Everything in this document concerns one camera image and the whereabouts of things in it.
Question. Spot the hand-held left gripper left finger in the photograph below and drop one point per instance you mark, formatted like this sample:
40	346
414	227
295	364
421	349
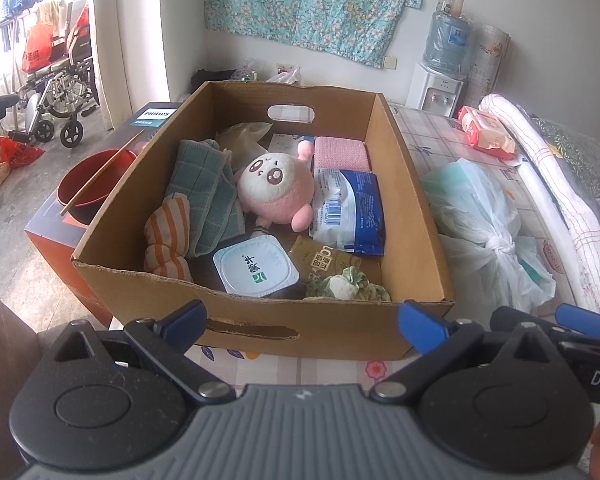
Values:
180	325

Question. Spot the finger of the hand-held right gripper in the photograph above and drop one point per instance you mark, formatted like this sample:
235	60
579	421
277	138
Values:
587	322
510	317

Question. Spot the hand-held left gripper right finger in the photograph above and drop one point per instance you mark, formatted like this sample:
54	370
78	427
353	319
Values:
422	325

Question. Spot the green white cloth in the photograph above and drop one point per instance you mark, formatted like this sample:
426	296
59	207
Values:
345	285

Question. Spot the cardboard box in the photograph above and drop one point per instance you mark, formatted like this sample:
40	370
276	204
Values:
330	330

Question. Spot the white tub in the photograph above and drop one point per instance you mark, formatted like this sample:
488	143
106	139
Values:
255	267

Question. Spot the orange striped cloth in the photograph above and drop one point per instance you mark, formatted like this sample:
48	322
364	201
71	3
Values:
167	230

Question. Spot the brown packet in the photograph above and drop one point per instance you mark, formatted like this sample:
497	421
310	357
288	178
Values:
320	260

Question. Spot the blue white packet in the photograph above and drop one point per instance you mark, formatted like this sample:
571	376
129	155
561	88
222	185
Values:
350	210

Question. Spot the green checked towel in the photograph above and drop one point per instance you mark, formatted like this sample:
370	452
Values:
205	190

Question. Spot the pink plush toy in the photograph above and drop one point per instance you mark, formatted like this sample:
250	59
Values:
275	185

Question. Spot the pink cloth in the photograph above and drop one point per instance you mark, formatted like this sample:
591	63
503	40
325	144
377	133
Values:
342	154

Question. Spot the pale yellow packet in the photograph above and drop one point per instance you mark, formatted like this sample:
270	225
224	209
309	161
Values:
242	137

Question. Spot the white knotted plastic bag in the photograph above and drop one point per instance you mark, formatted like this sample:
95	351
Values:
480	220

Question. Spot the grey printed quilt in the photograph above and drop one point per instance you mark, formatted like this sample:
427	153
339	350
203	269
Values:
562	200

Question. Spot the orange Philips box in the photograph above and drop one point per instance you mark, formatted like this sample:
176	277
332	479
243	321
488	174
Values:
55	250

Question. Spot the red bowl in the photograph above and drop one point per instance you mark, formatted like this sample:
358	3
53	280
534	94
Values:
100	190

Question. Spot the white striped towel blanket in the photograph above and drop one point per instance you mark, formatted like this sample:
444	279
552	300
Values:
545	160

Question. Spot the green leaf print pillow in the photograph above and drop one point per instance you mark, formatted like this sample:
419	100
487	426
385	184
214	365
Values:
580	155

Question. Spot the wooden chopstick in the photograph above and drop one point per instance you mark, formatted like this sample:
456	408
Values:
102	173

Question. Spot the red wet wipes pack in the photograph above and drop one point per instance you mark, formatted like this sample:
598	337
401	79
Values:
485	132

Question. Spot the wheelchair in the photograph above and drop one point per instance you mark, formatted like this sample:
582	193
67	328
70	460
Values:
71	135

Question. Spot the black cloth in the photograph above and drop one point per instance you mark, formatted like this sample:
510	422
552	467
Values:
210	79

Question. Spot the rolled floral mat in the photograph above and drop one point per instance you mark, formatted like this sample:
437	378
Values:
490	65

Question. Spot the clear plastic bag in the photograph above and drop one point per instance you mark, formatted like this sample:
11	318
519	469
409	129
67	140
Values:
245	70

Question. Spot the blue water jug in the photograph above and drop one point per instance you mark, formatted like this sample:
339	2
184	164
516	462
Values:
450	42

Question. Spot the hanging red plastic bag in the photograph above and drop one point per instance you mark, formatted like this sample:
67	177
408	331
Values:
36	50

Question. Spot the small pink bottle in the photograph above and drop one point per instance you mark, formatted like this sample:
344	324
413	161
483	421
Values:
457	5

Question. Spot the small clear bottle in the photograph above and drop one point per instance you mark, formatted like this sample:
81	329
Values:
444	6

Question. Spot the hanging blue clothes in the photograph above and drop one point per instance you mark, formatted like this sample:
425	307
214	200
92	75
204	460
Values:
22	0

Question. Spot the beige wall socket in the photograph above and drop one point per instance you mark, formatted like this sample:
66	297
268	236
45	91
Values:
390	62

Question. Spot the teal floral wall cloth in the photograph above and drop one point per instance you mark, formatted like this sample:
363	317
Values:
305	5

